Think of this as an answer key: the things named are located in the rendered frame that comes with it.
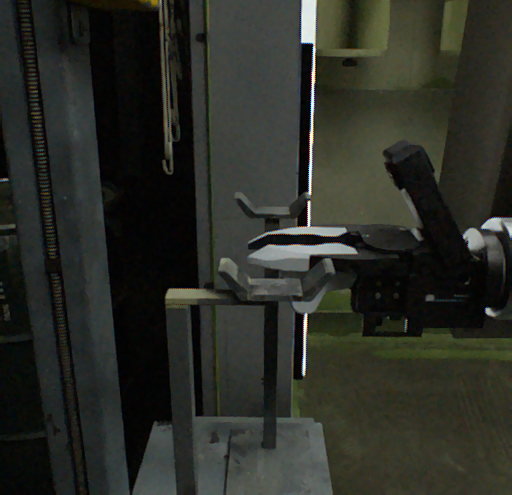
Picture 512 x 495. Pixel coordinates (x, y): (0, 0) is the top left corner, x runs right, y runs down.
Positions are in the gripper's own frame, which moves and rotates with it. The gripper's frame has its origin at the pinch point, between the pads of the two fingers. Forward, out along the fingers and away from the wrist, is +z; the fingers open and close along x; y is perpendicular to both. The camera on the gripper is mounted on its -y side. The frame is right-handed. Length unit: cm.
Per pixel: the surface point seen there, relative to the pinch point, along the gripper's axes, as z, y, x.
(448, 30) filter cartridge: -80, -27, 207
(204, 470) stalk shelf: 6.7, 30.4, 6.2
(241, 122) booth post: 3.8, -5.3, 46.5
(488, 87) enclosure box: -56, -9, 95
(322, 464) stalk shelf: -7.3, 30.4, 7.5
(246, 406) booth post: 3, 50, 46
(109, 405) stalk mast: 14.5, 15.8, -1.7
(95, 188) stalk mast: 14.5, -5.0, 0.3
